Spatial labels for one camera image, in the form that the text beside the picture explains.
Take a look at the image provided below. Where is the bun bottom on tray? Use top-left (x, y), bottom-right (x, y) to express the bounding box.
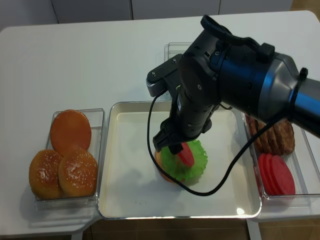
top-left (155, 147), bottom-right (186, 182)

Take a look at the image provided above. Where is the left sesame bun top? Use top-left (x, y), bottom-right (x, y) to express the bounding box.
top-left (28, 149), bottom-right (63, 200)

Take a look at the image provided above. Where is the smooth bun bottom in container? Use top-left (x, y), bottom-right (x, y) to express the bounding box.
top-left (50, 109), bottom-right (92, 156)

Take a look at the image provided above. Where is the brown meat patty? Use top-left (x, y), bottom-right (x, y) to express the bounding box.
top-left (245, 114), bottom-right (282, 155)
top-left (273, 120), bottom-right (295, 155)

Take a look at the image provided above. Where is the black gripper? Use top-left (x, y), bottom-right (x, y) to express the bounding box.
top-left (152, 84), bottom-right (220, 155)

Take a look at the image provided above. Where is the clear plastic bun container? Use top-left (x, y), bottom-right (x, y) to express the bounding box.
top-left (34, 108), bottom-right (107, 211)

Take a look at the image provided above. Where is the sesame bun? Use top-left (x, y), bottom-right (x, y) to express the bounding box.
top-left (58, 148), bottom-right (98, 198)
top-left (28, 149), bottom-right (63, 200)

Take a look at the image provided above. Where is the red tomato slice back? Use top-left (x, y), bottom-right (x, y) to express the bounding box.
top-left (258, 153), bottom-right (268, 192)

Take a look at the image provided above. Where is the clear container right side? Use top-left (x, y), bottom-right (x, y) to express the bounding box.
top-left (249, 125), bottom-right (320, 207)

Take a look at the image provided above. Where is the red tomato slice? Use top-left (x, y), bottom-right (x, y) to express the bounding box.
top-left (264, 153), bottom-right (278, 196)
top-left (269, 155), bottom-right (296, 195)
top-left (177, 142), bottom-right (195, 168)
top-left (258, 153), bottom-right (268, 192)

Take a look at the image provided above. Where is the clear container behind arm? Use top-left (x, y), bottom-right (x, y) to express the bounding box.
top-left (164, 42), bottom-right (192, 62)

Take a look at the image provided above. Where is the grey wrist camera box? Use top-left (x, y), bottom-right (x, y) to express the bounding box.
top-left (145, 53), bottom-right (184, 97)

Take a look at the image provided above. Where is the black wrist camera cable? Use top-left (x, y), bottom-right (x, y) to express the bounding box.
top-left (146, 88), bottom-right (282, 197)

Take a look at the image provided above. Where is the right sesame bun top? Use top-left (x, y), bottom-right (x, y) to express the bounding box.
top-left (58, 148), bottom-right (98, 198)

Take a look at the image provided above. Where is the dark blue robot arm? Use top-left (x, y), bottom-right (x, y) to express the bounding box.
top-left (146, 15), bottom-right (320, 153)

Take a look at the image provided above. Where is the green lettuce leaf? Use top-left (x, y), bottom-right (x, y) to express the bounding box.
top-left (160, 139), bottom-right (209, 187)

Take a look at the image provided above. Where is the red tomato slice front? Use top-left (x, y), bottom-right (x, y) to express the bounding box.
top-left (269, 155), bottom-right (296, 195)

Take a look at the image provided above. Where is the brown meat patty back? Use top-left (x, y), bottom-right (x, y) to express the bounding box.
top-left (245, 114), bottom-right (282, 155)

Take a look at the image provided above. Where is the brown meat patty front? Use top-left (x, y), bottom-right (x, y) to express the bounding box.
top-left (273, 120), bottom-right (295, 155)

